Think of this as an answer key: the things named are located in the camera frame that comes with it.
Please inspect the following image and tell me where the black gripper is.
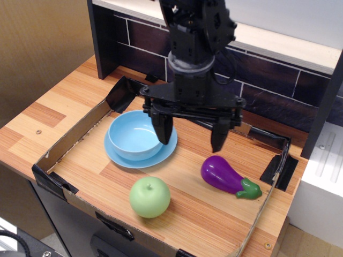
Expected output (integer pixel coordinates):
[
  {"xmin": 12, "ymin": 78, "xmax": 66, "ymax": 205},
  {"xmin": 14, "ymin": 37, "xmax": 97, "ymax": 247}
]
[{"xmin": 139, "ymin": 57, "xmax": 246, "ymax": 153}]

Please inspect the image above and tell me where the purple toy eggplant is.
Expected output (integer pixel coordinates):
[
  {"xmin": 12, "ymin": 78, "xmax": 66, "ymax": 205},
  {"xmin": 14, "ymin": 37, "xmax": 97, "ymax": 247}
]
[{"xmin": 200, "ymin": 156, "xmax": 262, "ymax": 200}]

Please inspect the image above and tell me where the black braided cable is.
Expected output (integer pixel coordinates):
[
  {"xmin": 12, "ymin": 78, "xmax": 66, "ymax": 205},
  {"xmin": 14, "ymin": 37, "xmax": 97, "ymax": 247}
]
[{"xmin": 0, "ymin": 229, "xmax": 32, "ymax": 257}]

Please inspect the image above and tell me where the green toy apple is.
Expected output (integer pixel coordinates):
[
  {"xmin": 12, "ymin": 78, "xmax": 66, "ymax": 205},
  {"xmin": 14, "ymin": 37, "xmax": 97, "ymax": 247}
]
[{"xmin": 129, "ymin": 176, "xmax": 171, "ymax": 218}]

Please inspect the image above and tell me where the cardboard fence with black tape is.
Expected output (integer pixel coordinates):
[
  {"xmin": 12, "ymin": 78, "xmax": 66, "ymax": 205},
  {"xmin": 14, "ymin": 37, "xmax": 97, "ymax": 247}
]
[{"xmin": 32, "ymin": 77, "xmax": 297, "ymax": 256}]

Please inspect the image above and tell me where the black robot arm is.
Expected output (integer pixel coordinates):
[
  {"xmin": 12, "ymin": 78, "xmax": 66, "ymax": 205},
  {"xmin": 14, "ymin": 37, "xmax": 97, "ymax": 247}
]
[{"xmin": 140, "ymin": 1, "xmax": 246, "ymax": 152}]

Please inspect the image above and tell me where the white ribbed side unit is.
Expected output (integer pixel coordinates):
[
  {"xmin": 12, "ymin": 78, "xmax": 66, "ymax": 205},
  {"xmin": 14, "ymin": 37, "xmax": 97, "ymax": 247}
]
[{"xmin": 288, "ymin": 123, "xmax": 342, "ymax": 247}]

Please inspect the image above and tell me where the light blue plate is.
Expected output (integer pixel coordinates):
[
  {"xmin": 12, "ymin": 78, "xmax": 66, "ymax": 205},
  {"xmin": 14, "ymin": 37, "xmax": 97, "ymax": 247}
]
[{"xmin": 104, "ymin": 127, "xmax": 178, "ymax": 169}]

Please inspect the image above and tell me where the light blue bowl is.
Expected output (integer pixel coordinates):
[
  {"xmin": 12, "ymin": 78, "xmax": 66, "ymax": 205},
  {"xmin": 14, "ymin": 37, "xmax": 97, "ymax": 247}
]
[{"xmin": 105, "ymin": 110, "xmax": 162, "ymax": 161}]

